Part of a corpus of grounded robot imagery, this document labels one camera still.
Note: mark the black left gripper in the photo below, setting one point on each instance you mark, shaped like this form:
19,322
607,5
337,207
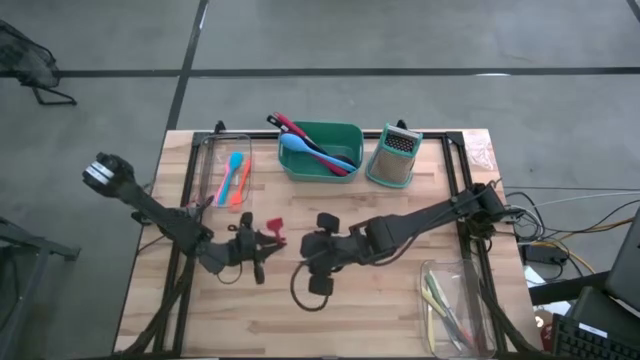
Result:
247,247

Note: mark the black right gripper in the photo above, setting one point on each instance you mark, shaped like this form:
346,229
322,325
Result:
320,250

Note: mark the red silicone spatula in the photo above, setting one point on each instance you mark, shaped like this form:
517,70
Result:
275,227

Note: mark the orange small spatula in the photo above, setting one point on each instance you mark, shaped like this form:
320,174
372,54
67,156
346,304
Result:
242,182

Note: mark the pink small spatula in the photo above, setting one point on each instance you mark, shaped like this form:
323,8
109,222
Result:
222,182

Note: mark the cyan small spatula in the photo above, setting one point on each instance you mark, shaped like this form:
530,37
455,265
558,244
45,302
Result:
231,170

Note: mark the blue silicone spoon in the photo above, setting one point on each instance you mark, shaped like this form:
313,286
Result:
300,145

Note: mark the black slotted spoon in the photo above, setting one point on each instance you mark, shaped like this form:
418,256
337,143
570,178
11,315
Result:
300,137

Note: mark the large red silicone spoon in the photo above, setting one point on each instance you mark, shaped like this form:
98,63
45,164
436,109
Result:
292,127

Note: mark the cream knife clear sheath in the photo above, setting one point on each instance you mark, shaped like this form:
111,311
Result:
432,300

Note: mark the green knife clear sheath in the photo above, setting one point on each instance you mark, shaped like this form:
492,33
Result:
442,305

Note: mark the yellow knife clear sheath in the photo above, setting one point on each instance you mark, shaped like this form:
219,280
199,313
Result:
431,330

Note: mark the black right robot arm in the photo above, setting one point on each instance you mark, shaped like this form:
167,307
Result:
415,222

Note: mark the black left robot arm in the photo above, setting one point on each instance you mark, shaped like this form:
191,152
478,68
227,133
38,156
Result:
150,212

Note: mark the clear plastic container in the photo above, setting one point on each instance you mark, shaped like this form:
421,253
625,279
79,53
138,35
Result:
475,280
225,150

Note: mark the teal plastic bin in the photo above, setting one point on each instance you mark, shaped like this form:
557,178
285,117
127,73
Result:
345,140

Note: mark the metal box grater teal trim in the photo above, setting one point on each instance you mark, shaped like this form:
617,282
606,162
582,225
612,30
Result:
392,160

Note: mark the clear plastic bag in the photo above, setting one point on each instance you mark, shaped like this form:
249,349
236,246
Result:
480,147

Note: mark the black power adapter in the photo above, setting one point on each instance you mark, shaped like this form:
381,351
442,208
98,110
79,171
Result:
545,254

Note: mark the black metal stand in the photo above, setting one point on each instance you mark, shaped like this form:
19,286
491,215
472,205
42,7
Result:
30,245

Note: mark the black desk leg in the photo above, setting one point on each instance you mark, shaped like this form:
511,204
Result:
565,290

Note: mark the black keyboard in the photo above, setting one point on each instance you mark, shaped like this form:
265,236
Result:
590,345

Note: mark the black mesh chair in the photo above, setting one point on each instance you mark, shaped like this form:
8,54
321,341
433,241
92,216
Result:
25,55

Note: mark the black table frame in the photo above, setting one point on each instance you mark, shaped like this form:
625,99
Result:
372,134

